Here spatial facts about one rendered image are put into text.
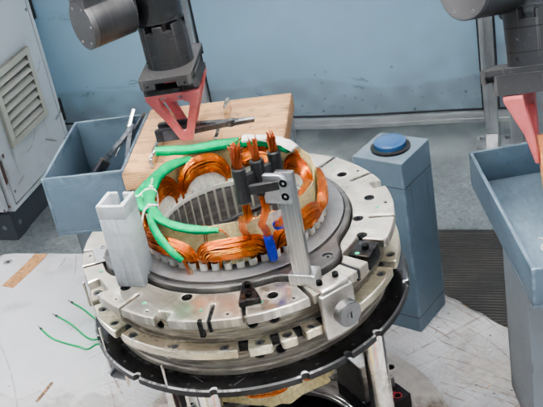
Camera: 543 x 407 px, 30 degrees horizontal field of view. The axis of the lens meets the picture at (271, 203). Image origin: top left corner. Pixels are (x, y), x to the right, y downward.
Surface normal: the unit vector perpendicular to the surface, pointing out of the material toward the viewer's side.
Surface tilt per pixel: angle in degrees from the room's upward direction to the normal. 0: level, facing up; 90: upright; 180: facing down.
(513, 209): 0
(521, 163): 90
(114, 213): 90
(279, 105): 0
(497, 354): 0
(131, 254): 90
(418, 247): 90
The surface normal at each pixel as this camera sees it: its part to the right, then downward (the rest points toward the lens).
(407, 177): 0.80, 0.17
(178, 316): -0.17, -0.86
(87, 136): -0.08, 0.51
